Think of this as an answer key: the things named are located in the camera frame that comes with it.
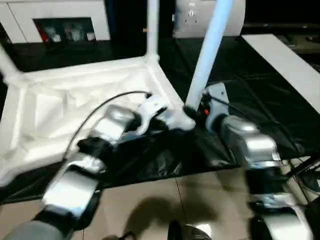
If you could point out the white sideboard cabinet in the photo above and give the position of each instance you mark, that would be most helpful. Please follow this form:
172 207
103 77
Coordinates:
50 15

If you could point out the white flat board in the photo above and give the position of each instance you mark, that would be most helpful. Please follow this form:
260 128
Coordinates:
285 65

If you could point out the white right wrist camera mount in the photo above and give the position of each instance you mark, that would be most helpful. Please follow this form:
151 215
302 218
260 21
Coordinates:
217 105

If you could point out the red packet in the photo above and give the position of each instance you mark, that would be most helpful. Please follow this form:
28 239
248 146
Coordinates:
41 32

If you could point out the black floor stand foot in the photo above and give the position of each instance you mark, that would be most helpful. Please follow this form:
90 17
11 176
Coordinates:
302 170

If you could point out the black television with red logo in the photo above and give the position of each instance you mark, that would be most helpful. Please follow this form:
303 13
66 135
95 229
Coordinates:
282 25

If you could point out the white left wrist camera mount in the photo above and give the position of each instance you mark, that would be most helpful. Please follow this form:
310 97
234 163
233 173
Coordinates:
150 107

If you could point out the white plastic table leg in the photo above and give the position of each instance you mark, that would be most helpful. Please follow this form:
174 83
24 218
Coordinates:
10 65
152 27
207 50

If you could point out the dark low tv bench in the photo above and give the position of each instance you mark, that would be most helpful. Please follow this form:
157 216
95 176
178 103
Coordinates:
305 42

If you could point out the black robot right foot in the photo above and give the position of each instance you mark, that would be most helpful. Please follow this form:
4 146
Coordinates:
187 231

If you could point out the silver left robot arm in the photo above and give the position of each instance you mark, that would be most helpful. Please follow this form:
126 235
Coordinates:
95 150

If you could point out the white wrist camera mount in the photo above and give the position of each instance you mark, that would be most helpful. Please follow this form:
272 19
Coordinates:
150 107
217 105

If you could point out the grey cushion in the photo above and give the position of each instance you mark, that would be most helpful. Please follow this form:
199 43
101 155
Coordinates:
205 17

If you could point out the white plastic table top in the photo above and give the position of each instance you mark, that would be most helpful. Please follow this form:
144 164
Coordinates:
62 95

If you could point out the black sofa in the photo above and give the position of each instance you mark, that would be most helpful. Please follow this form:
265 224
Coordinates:
127 25

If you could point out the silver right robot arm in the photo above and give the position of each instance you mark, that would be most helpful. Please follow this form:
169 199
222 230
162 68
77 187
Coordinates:
257 160

